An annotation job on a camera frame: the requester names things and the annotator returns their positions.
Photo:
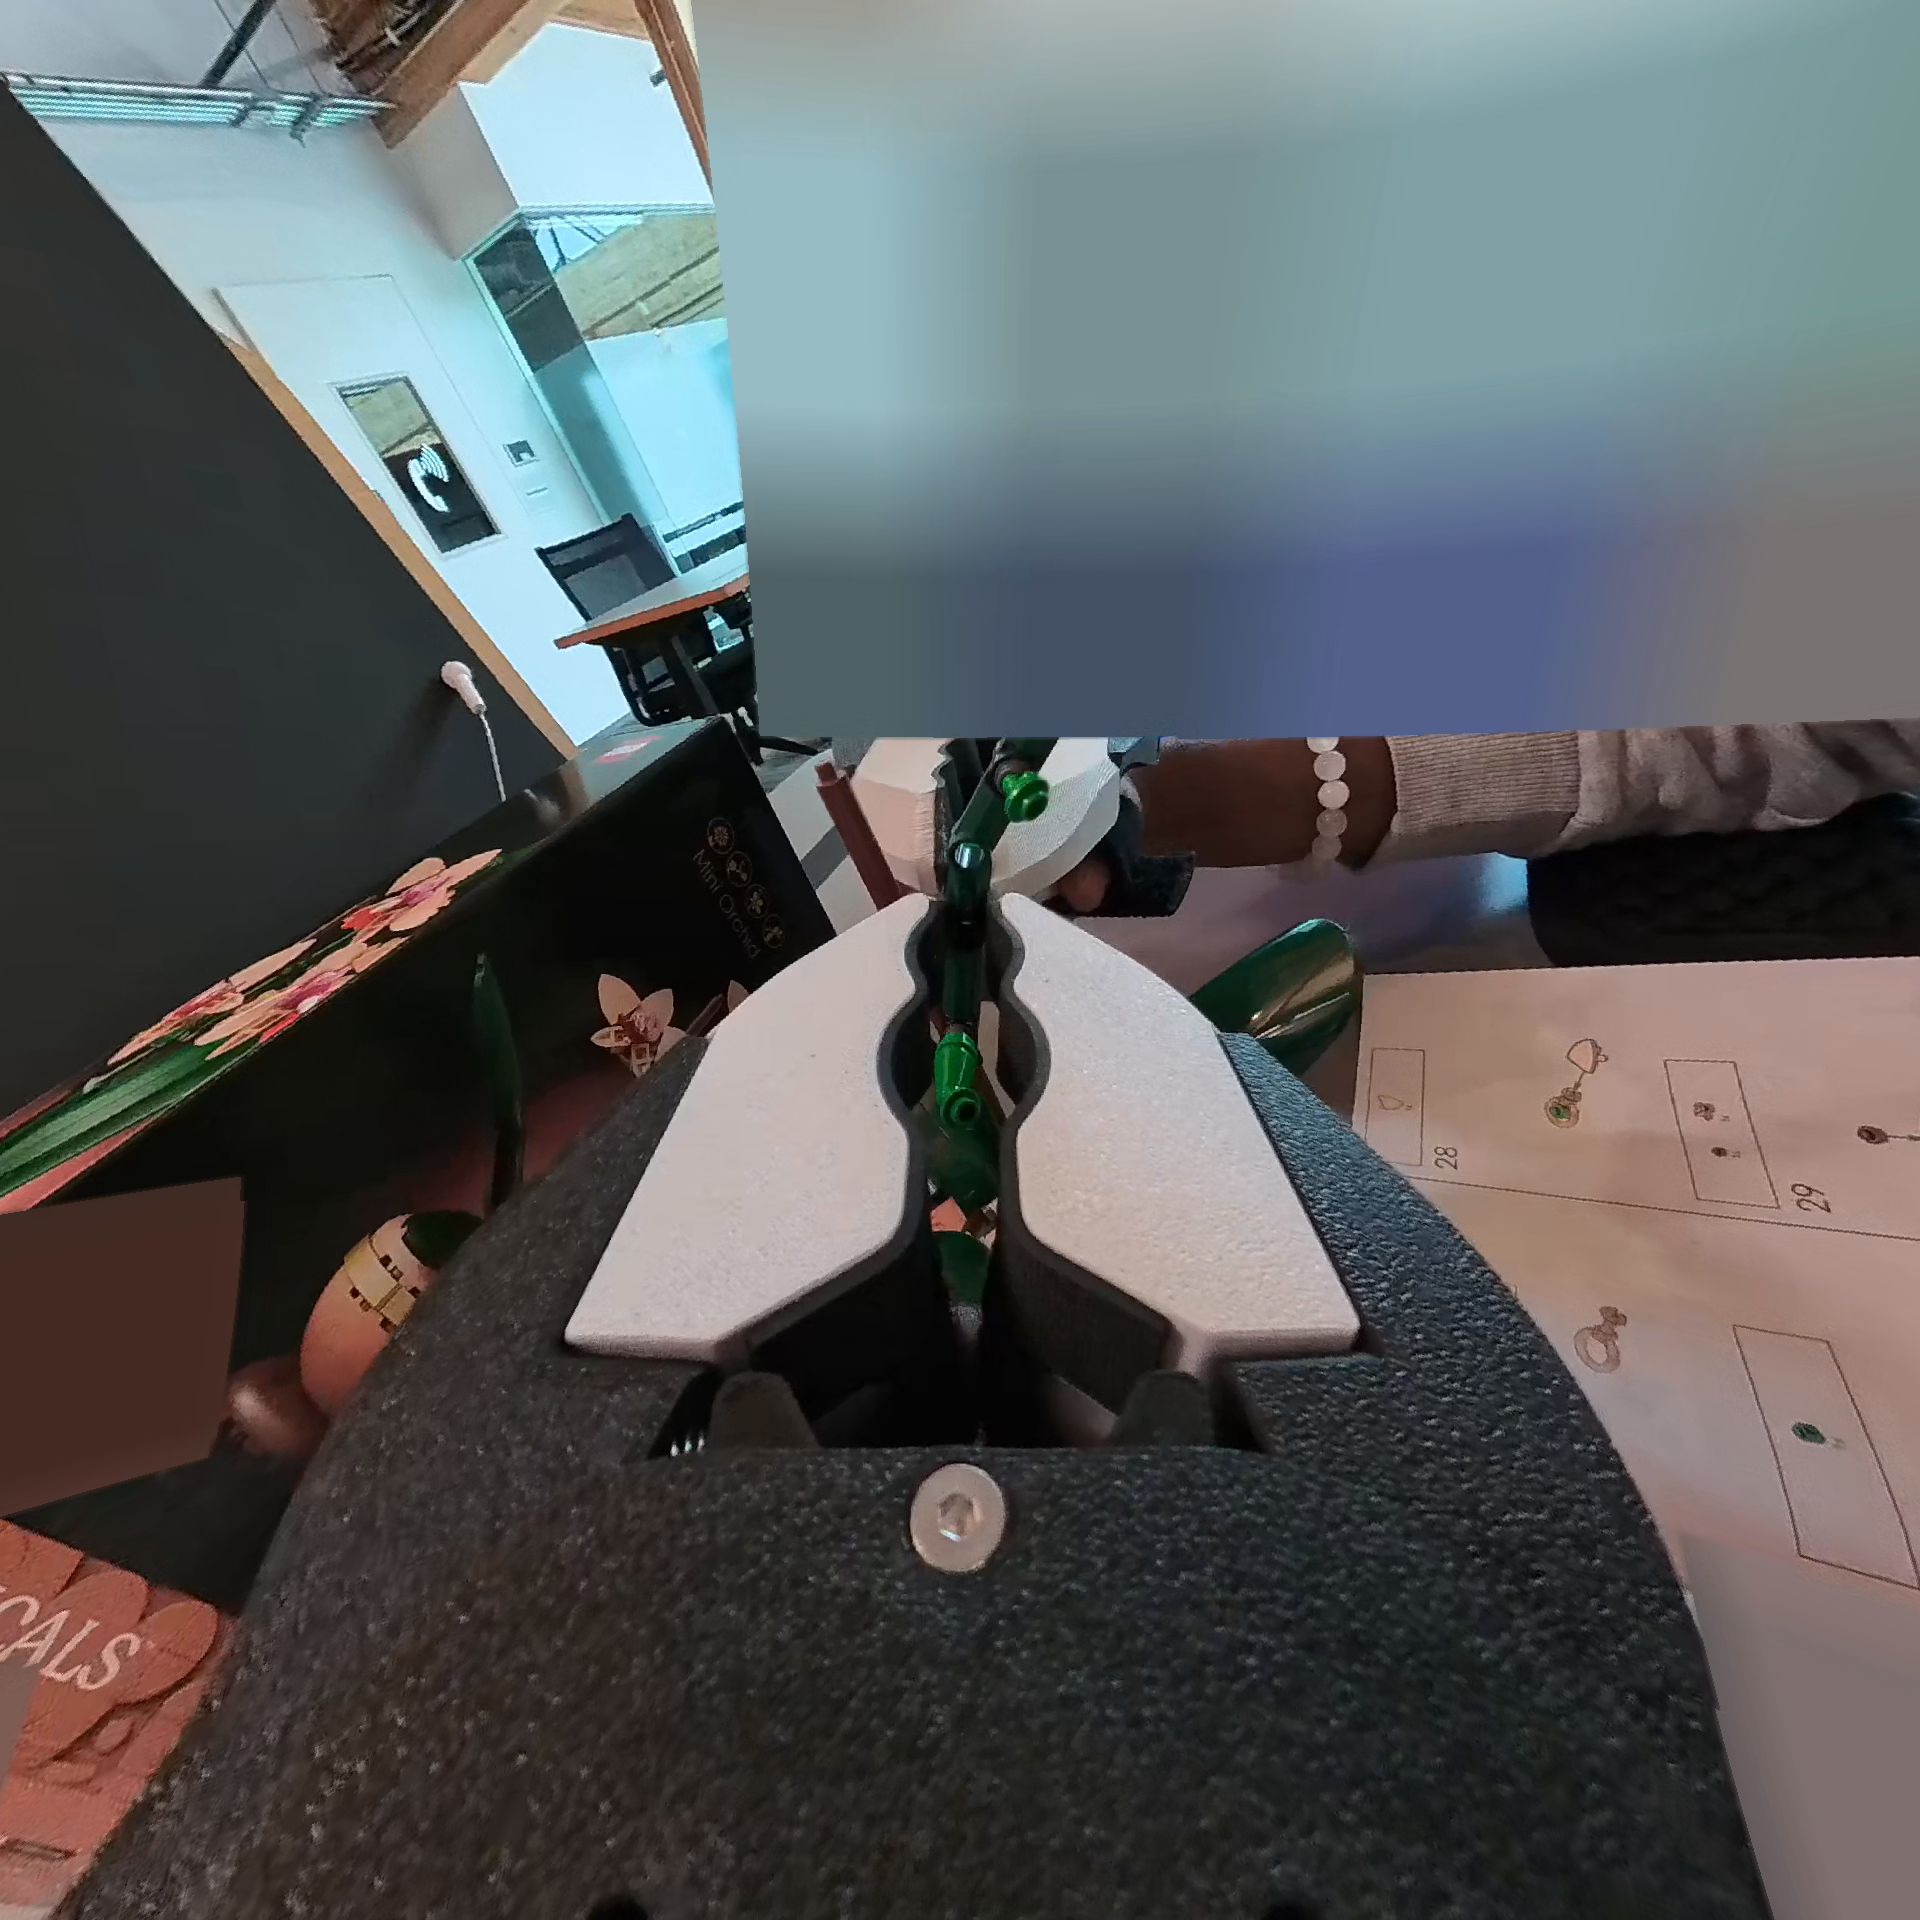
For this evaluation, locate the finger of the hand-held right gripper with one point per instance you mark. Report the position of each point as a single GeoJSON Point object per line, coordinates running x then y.
{"type": "Point", "coordinates": [1073, 836]}
{"type": "Point", "coordinates": [902, 827]}

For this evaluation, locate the orchid brick set box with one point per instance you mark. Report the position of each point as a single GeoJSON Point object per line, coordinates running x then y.
{"type": "Point", "coordinates": [643, 858]}

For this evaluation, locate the wooden table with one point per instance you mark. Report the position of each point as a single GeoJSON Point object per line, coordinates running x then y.
{"type": "Point", "coordinates": [658, 599]}

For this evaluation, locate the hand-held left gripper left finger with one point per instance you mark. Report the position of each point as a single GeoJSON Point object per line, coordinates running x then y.
{"type": "Point", "coordinates": [762, 1142]}

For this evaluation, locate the black office chair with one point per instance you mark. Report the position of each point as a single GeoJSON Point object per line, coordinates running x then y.
{"type": "Point", "coordinates": [599, 563]}

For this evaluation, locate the person's right hand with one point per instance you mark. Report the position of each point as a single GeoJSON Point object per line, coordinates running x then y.
{"type": "Point", "coordinates": [1239, 805]}

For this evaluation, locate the green brick plant stem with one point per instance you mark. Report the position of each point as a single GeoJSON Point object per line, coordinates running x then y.
{"type": "Point", "coordinates": [960, 1080]}

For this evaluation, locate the brown brick rod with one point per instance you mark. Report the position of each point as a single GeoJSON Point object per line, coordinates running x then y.
{"type": "Point", "coordinates": [865, 843]}

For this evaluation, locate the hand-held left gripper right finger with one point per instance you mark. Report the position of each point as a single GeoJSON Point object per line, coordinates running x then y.
{"type": "Point", "coordinates": [1169, 1170]}

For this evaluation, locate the brick orchid pot model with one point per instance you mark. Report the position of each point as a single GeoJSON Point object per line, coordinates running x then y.
{"type": "Point", "coordinates": [1275, 984]}

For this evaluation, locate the person's right forearm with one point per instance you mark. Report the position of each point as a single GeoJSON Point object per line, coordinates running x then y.
{"type": "Point", "coordinates": [1498, 799]}

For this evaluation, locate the black mesh cushion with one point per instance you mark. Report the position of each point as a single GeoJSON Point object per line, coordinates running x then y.
{"type": "Point", "coordinates": [1723, 901]}

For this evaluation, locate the instruction booklet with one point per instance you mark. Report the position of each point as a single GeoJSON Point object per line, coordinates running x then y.
{"type": "Point", "coordinates": [1575, 1201]}

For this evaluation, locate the black phone sign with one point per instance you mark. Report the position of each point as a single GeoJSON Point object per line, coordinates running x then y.
{"type": "Point", "coordinates": [428, 480]}

